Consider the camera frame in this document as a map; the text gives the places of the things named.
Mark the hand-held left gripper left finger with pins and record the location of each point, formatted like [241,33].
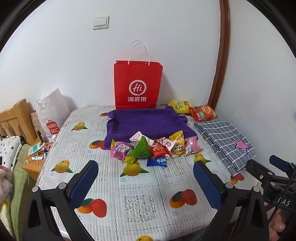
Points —
[85,180]

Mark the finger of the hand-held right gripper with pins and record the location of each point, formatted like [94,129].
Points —
[256,168]
[281,162]

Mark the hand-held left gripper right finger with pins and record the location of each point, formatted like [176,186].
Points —
[205,183]

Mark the pink silver-edged snack packet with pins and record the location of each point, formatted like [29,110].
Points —
[193,146]

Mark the pink purple snack packet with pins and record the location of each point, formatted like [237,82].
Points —
[121,149]

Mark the yellow triangular snack packet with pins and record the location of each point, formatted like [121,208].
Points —
[178,143]

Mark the yellow striped snack packet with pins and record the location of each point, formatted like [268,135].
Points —
[129,159]

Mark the blue snack packet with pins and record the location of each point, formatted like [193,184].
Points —
[157,161]

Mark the red snack packet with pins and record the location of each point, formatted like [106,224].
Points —
[159,150]

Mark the green triangular snack packet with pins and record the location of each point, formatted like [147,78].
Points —
[141,149]

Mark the pale pink snack packet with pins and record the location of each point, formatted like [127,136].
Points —
[137,136]

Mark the purple towel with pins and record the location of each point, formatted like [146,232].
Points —
[143,122]

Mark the person's right hand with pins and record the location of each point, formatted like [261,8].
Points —
[277,226]

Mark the grey checkered cloth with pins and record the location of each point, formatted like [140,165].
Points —
[222,139]

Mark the white tube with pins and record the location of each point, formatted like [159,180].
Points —
[37,158]

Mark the fruit print tablecloth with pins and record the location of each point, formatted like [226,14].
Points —
[138,185]

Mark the wooden nightstand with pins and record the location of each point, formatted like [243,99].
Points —
[30,166]

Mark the teal white box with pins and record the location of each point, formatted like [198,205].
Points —
[34,149]

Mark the green blanket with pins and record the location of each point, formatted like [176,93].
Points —
[17,185]

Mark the orange snack bag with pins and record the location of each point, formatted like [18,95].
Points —
[202,113]

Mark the patterned paper bag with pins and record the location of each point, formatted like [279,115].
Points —
[35,122]

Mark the white plastic bag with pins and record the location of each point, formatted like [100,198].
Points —
[52,109]

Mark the yellow snack bag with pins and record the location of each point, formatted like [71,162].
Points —
[180,106]

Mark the pink cloth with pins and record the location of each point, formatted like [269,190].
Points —
[4,183]

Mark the white black-dotted pillow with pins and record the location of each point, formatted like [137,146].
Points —
[9,148]

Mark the wooden headboard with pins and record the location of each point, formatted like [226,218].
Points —
[16,118]

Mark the red paper bag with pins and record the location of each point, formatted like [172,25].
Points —
[138,76]

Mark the brown door frame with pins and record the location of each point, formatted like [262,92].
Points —
[220,58]

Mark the white light switch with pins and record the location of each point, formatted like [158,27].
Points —
[100,22]

